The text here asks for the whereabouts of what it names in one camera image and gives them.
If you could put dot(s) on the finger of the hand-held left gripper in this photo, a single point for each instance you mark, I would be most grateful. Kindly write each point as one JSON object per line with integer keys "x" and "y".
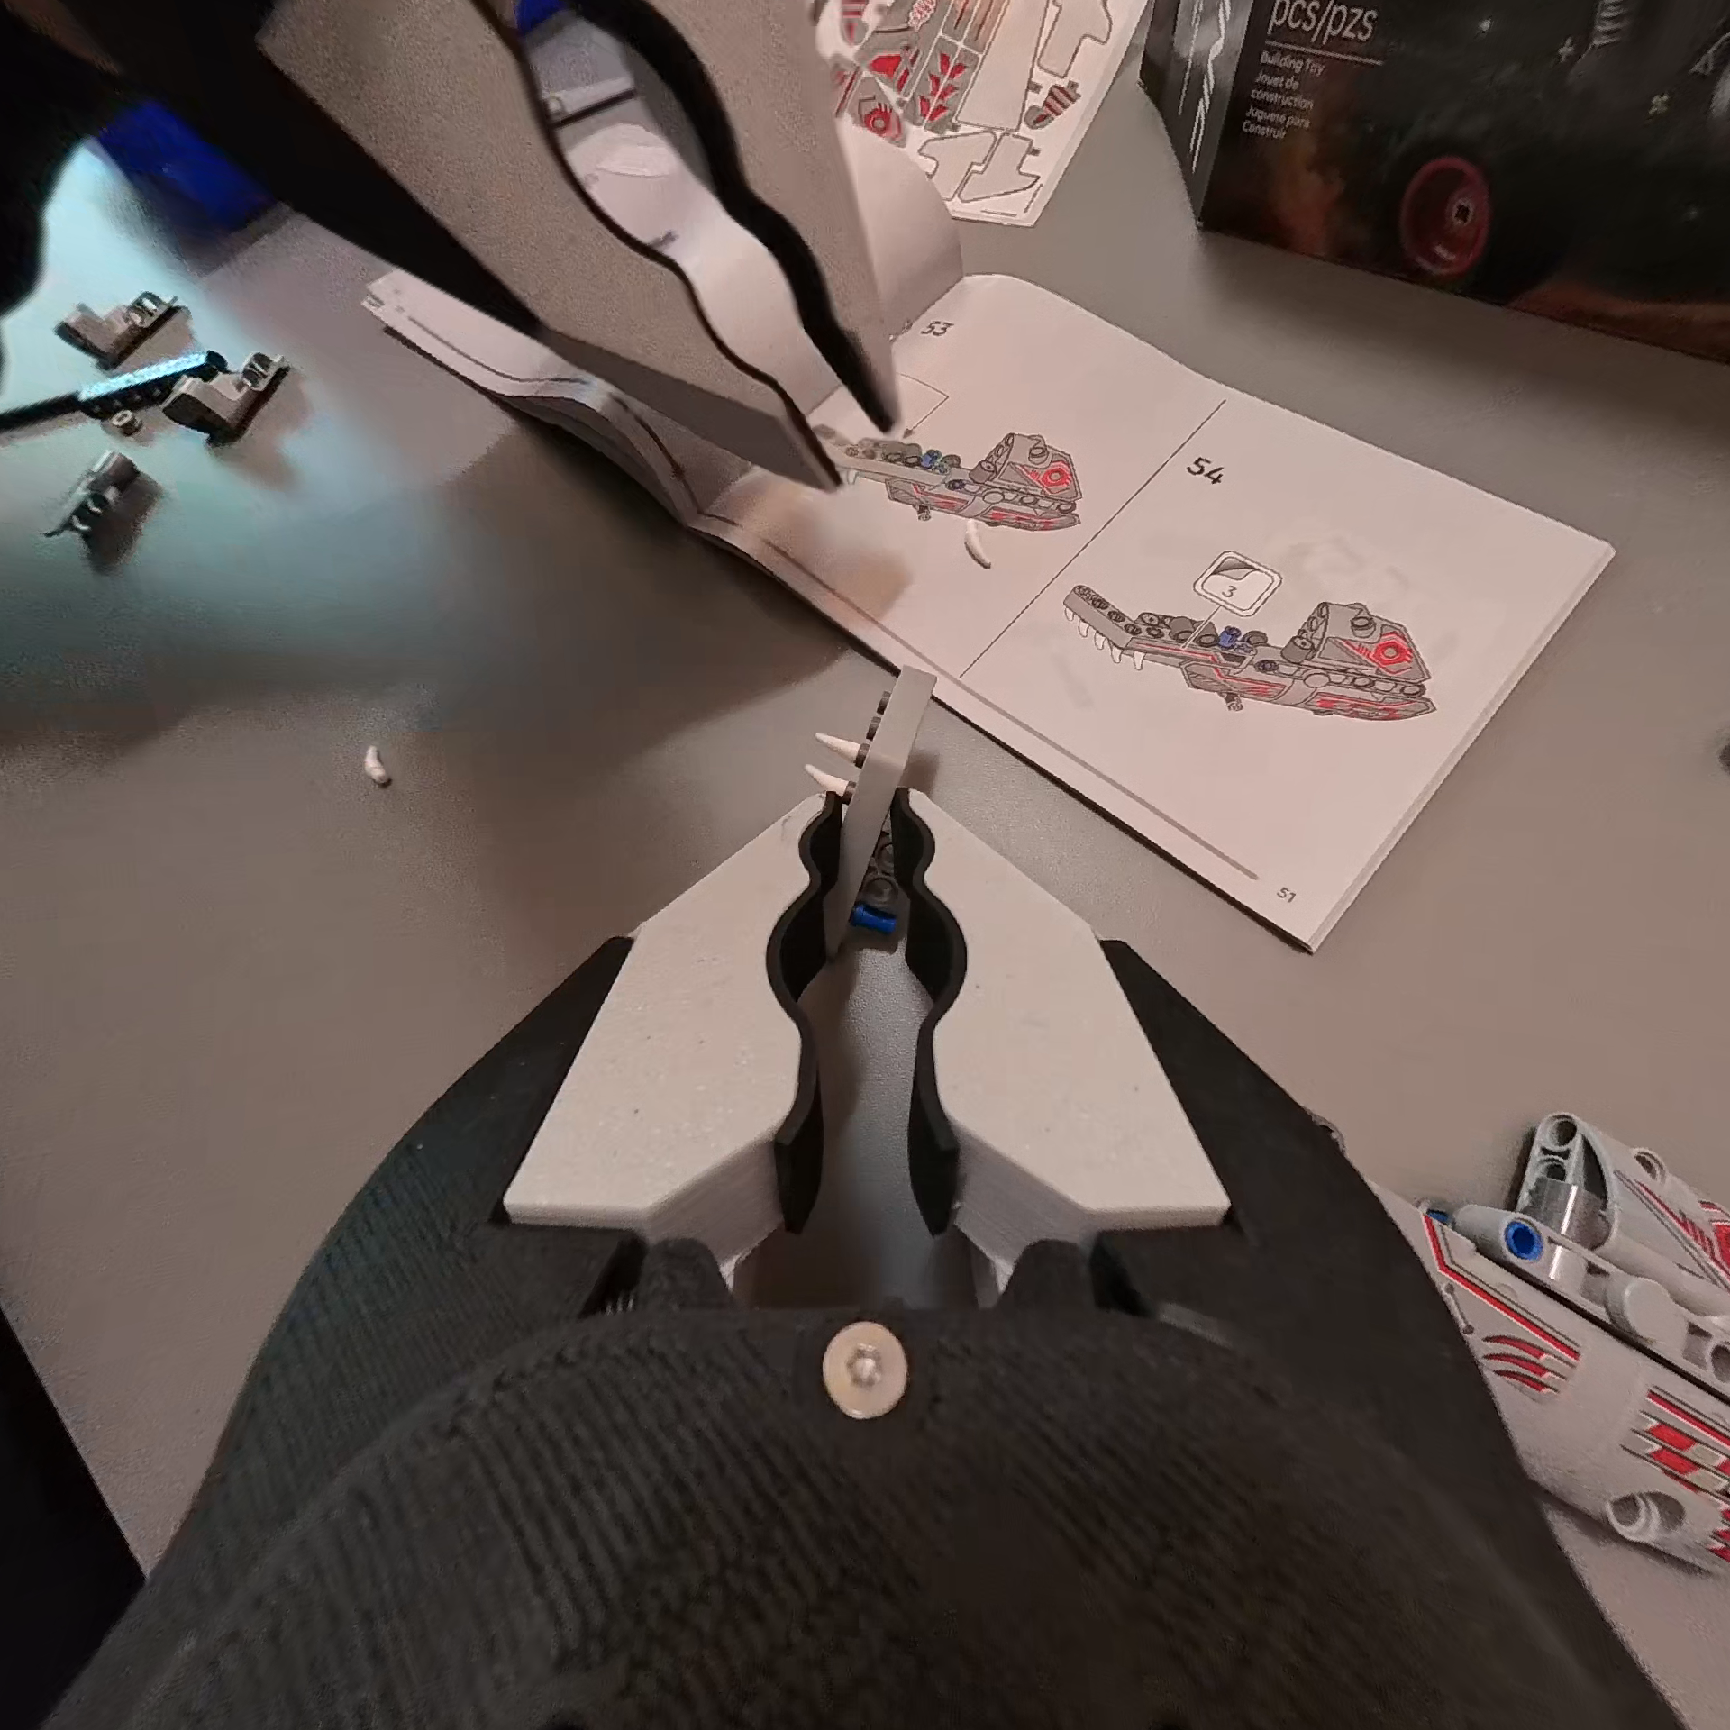
{"x": 782, "y": 107}
{"x": 471, "y": 164}

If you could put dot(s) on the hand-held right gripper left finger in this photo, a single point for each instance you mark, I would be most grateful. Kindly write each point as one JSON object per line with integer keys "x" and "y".
{"x": 675, "y": 1082}

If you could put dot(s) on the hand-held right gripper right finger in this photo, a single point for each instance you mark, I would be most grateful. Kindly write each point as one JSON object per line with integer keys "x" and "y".
{"x": 1066, "y": 1082}

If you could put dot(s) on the grey toy beam with pins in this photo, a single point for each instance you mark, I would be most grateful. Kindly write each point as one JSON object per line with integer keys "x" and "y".
{"x": 886, "y": 756}

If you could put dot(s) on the white toy tooth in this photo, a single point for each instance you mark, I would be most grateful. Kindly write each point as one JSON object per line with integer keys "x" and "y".
{"x": 976, "y": 548}
{"x": 375, "y": 767}

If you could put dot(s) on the blue plastic bin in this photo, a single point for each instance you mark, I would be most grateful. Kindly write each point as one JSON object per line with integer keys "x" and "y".
{"x": 202, "y": 190}

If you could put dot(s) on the toy sticker sheet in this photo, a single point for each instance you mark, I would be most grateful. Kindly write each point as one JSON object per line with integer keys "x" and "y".
{"x": 998, "y": 148}

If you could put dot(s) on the black toy beam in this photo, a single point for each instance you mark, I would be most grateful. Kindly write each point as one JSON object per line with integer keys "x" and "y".
{"x": 122, "y": 389}

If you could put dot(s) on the grey toy panel assembly red stickers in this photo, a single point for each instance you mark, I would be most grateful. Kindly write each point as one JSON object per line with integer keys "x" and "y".
{"x": 1595, "y": 1351}

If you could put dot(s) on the toy instruction booklet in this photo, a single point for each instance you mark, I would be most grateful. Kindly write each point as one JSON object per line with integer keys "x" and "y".
{"x": 1420, "y": 566}

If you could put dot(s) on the dark toy box red wheels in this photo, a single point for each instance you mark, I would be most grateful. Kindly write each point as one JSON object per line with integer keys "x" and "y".
{"x": 1420, "y": 164}

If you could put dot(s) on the person's black clothed body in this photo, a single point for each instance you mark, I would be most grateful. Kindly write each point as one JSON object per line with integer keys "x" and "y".
{"x": 54, "y": 1553}

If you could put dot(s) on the grey toy bracket piece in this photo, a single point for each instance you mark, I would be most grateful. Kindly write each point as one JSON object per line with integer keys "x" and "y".
{"x": 223, "y": 399}
{"x": 96, "y": 493}
{"x": 115, "y": 332}

